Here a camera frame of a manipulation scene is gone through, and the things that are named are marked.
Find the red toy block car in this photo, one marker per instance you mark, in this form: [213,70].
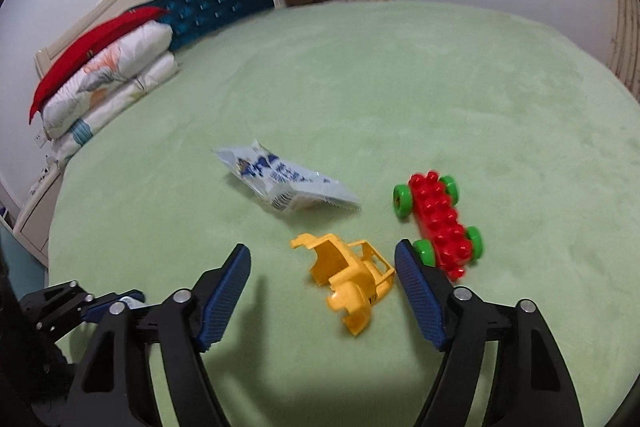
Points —
[445,244]

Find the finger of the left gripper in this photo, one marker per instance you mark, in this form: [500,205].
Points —
[94,309]

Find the green bed blanket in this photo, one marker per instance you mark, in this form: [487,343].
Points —
[542,139]

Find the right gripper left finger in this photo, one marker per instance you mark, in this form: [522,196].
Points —
[113,383]

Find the white blue snack wrapper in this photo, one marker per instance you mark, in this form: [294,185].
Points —
[281,184]

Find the right floral curtain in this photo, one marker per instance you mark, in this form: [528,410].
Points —
[624,60]

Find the yellow toy truck cab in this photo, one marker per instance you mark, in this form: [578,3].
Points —
[358,276]

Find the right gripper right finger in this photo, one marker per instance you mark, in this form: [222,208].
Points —
[531,385]

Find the red pillow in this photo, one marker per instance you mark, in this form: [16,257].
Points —
[85,47]

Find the floral white lower pillow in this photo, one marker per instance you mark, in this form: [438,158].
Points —
[90,124]

